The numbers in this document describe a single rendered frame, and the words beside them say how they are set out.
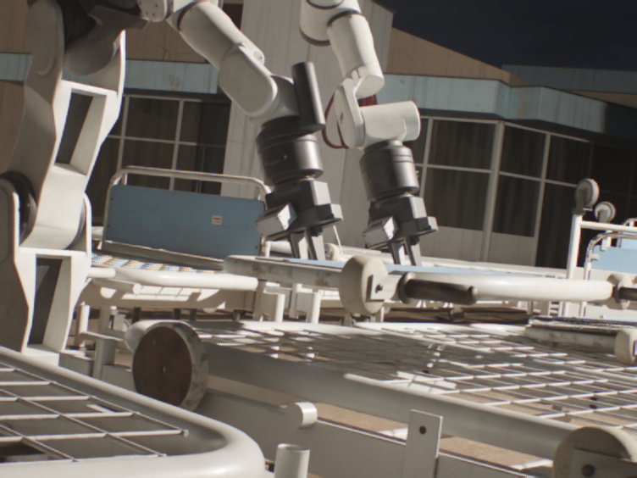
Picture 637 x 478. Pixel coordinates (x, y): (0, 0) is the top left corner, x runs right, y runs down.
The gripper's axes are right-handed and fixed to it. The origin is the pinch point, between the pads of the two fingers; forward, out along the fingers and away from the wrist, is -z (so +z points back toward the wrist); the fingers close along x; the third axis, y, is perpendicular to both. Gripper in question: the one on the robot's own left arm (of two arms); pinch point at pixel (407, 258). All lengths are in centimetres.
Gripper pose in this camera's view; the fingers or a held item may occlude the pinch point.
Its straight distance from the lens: 187.8
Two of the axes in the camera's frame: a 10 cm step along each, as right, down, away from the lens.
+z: -1.9, -9.6, 1.8
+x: -8.2, 2.6, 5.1
